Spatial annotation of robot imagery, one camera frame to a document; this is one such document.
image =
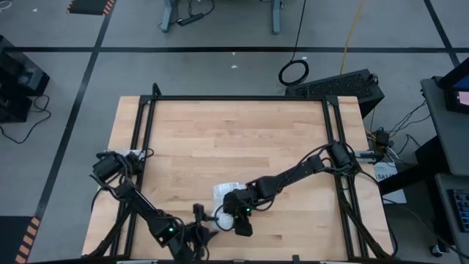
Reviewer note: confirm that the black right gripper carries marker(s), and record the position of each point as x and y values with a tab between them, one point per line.
238	201

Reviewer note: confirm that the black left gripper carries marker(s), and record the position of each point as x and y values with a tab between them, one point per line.
194	242

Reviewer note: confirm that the white plaid towel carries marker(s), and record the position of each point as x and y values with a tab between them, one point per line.
220	190

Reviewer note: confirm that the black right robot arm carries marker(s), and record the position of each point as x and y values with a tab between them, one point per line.
293	172

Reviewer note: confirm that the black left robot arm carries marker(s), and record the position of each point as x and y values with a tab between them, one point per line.
143	207

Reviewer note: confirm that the white bar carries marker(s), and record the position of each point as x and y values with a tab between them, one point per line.
335	262
137	262

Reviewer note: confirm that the white paper sheet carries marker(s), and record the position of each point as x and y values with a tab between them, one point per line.
394	192

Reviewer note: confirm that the black power adapter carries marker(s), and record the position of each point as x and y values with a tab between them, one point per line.
383	138

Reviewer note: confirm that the desk with grey legs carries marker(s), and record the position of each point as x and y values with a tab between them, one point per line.
276	18

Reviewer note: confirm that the black power strip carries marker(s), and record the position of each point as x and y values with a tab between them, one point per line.
190	19

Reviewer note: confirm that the black mat with hazard stripes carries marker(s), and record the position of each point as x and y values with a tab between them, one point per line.
88	5
14	234

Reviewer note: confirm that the black caster wheel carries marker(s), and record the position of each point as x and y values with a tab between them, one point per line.
436	250

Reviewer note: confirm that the grey side desk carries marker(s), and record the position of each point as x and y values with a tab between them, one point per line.
445	220

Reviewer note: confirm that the dark keyboard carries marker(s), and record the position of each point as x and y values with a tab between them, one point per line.
459	210

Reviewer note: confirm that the black equipment stack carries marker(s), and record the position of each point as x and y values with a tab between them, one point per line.
18	80

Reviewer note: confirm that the dark monitor with lit screen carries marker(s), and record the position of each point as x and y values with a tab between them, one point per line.
458	91

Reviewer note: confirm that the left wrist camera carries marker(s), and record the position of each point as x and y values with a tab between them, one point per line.
199	212

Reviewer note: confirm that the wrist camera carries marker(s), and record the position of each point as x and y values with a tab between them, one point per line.
243	227
199	212

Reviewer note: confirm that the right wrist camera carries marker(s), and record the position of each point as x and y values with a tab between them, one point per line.
243	227

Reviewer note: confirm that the black aluminium table frame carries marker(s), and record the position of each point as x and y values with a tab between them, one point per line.
238	98

